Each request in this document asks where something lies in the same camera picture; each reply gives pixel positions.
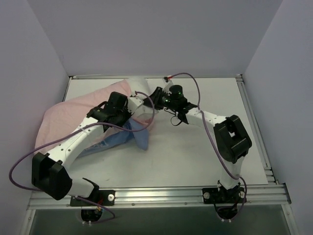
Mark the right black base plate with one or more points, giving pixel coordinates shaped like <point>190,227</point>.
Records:
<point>220,195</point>

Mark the white pillow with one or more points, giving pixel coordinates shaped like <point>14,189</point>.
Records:
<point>140,88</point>

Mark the right side aluminium rail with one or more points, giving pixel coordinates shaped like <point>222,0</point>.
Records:
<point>256,132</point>

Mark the blue pink printed pillowcase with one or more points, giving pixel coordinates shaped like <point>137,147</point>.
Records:
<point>62,119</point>

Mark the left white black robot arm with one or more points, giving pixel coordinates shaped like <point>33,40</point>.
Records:
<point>49,170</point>

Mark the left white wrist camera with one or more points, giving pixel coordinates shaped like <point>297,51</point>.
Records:
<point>135,106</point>

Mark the front aluminium rail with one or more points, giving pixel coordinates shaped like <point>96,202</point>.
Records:
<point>168,197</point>

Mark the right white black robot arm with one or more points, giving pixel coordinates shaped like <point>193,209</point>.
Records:
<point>227,135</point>

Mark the back aluminium rail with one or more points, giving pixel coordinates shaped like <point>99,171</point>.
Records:
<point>99,76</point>

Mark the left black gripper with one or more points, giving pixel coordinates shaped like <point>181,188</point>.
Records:
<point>133,120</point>

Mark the aluminium rail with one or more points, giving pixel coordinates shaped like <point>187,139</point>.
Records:
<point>256,132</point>
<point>99,76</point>
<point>168,197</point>

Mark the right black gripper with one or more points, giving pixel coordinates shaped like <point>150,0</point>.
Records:
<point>157,97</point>

